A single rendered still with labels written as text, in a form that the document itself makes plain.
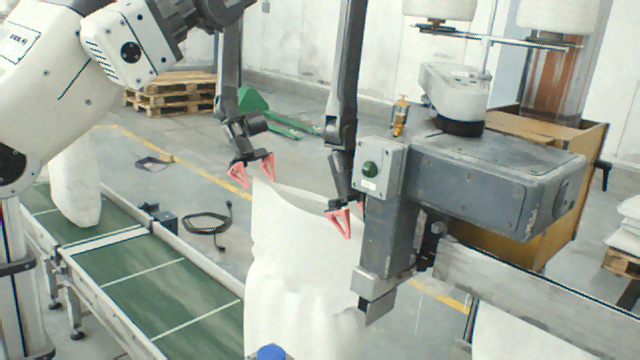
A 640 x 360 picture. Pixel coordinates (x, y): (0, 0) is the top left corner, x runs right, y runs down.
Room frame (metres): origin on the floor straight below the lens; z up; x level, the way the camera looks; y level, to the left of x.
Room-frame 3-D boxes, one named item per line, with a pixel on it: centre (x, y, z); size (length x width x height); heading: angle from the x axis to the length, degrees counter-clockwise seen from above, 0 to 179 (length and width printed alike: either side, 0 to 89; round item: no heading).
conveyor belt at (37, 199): (2.76, 1.83, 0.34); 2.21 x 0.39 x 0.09; 48
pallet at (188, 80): (6.44, 2.07, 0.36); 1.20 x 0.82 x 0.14; 134
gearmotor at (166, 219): (2.34, 0.90, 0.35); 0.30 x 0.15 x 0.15; 48
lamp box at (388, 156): (0.77, -0.10, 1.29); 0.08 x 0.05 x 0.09; 48
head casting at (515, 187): (0.81, -0.28, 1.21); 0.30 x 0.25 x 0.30; 48
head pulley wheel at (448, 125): (0.88, -0.25, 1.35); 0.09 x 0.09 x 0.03
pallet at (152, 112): (6.47, 2.07, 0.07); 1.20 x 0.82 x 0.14; 136
